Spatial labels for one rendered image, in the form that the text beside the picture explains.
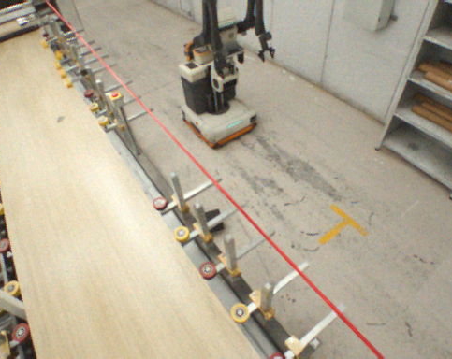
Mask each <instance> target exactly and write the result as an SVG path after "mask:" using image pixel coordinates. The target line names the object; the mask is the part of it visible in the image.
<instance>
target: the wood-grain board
mask: <svg viewBox="0 0 452 359"><path fill-rule="evenodd" d="M42 41H45V38H44V37H43V35H42V34H41V33H40V31H39V32H36V33H33V34H31V35H30V36H26V37H23V38H20V39H17V40H14V41H11V42H8V43H6V44H5V45H3V46H0V189H1V195H2V203H3V208H4V213H5V217H6V222H7V230H8V235H9V240H10V245H11V249H12V254H13V259H14V264H15V267H16V272H17V278H18V282H19V286H20V290H21V292H22V299H23V304H24V308H25V313H26V317H27V322H28V323H29V326H30V331H31V335H32V340H33V344H34V346H35V348H36V357H37V359H262V358H261V356H260V355H259V354H258V352H256V350H255V348H254V347H253V346H252V345H251V343H250V342H249V341H248V339H247V338H246V337H245V336H244V334H243V332H242V331H241V329H240V328H239V327H238V326H237V324H236V323H235V321H234V320H233V318H232V317H231V316H230V315H229V314H228V312H227V311H226V309H225V307H224V306H223V304H222V303H221V302H220V301H219V300H218V298H217V297H216V295H215V294H214V292H213V291H212V289H211V287H210V286H209V284H208V283H207V282H206V281H205V280H204V279H203V278H202V276H201V275H200V273H199V272H198V270H197V269H196V267H195V266H194V264H193V263H192V261H191V260H190V258H189V257H188V255H187V254H186V253H185V251H184V250H183V248H182V246H181V245H180V243H179V242H178V240H177V239H176V238H175V236H173V234H172V233H171V231H170V230H169V228H168V226H167V225H166V223H165V222H164V221H163V219H162V218H161V216H160V215H159V213H158V212H157V210H156V209H155V207H154V206H153V204H152V203H151V201H150V200H149V198H148V197H147V195H146V194H145V193H144V192H143V191H142V189H141V188H140V186H139V184H138V183H137V181H136V180H135V178H134V177H133V176H132V174H131V173H130V171H129V170H128V168H127V165H126V164H125V162H124V160H123V159H122V158H121V156H120V155H119V154H118V153H117V151H116V150H115V149H114V148H113V146H112V145H111V142H110V141H109V139H108V137H107V136H106V134H105V133H104V131H103V130H102V129H101V127H100V124H99V123H98V122H97V121H96V119H95V117H94V116H93V115H92V112H91V110H90V109H89V108H88V107H87V106H86V105H85V102H84V100H83V99H82V98H81V96H80V93H79V92H78V91H77V89H76V88H75V86H74V84H73V83H72V84H73V86H72V87H69V88H67V87H66V86H65V83H64V79H69V77H68V74H66V77H64V78H61V77H60V76H59V73H58V72H57V70H60V69H63V67H62V66H61V65H60V66H61V68H58V69H55V67H54V66H53V62H54V61H57V60H58V59H55V55H54V53H53V52H52V50H51V48H50V46H49V45H48V47H47V48H45V49H43V46H42V44H41V43H40V42H42ZM59 116H64V117H66V118H65V119H64V120H63V121H62V122H60V123H56V121H57V119H58V117H59Z"/></svg>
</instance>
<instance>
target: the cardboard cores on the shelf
mask: <svg viewBox="0 0 452 359"><path fill-rule="evenodd" d="M418 70H421V71H422V72H425V73H426V75H425V76H424V78H425V80H428V81H430V82H431V83H434V84H436V85H438V86H440V87H442V88H444V89H446V90H448V91H449V92H452V63H450V62H448V61H446V60H444V59H441V60H440V61H439V62H436V61H434V60H432V59H430V58H429V59H428V60H427V61H426V62H424V61H423V62H422V63H421V64H420V67H419V68H418ZM413 97H414V98H415V99H417V100H419V101H420V102H422V104H421V106H420V105H419V104H416V103H415V104H414V105H413V107H412V108H411V110H412V111H413V112H414V113H416V114H417V115H419V116H422V117H424V118H425V119H427V120H429V121H431V122H434V123H436V124H437V125H439V126H442V127H443V128H444V129H446V130H449V131H451V132H452V108H449V107H448V106H446V105H443V104H442V103H440V102H438V101H436V100H434V99H432V98H430V97H429V96H426V95H424V94H423V93H421V92H416V93H415V94H414V96H413Z"/></svg>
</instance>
